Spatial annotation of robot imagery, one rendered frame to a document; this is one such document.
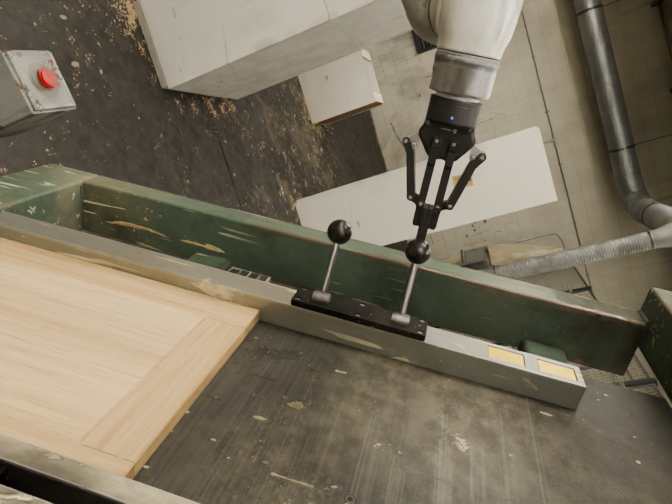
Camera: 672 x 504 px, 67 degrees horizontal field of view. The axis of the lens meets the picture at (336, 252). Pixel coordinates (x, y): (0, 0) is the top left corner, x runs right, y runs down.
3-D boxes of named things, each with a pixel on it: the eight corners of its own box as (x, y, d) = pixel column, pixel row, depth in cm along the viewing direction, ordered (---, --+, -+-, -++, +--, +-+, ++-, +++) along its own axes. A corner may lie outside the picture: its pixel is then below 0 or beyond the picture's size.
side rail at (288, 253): (100, 222, 114) (100, 174, 109) (615, 359, 97) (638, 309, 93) (82, 230, 108) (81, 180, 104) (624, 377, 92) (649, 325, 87)
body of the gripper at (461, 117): (485, 100, 77) (468, 161, 80) (430, 89, 78) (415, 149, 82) (487, 104, 70) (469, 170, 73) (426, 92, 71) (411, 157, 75)
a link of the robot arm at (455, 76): (437, 49, 77) (427, 90, 79) (434, 48, 68) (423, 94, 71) (498, 61, 75) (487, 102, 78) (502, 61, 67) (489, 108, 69)
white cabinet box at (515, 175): (315, 194, 503) (532, 127, 437) (333, 250, 510) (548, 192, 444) (293, 201, 446) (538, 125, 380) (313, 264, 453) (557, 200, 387)
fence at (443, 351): (7, 232, 89) (5, 210, 87) (569, 389, 74) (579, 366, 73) (-18, 241, 84) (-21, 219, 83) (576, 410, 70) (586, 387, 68)
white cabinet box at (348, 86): (310, 75, 584) (369, 52, 560) (325, 125, 591) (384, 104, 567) (296, 70, 541) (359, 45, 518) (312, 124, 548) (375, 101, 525)
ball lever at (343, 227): (309, 303, 78) (332, 219, 79) (333, 309, 77) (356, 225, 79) (304, 301, 74) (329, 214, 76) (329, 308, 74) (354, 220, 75)
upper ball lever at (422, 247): (385, 324, 76) (408, 238, 78) (410, 331, 75) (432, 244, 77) (385, 324, 72) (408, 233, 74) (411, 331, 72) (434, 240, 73)
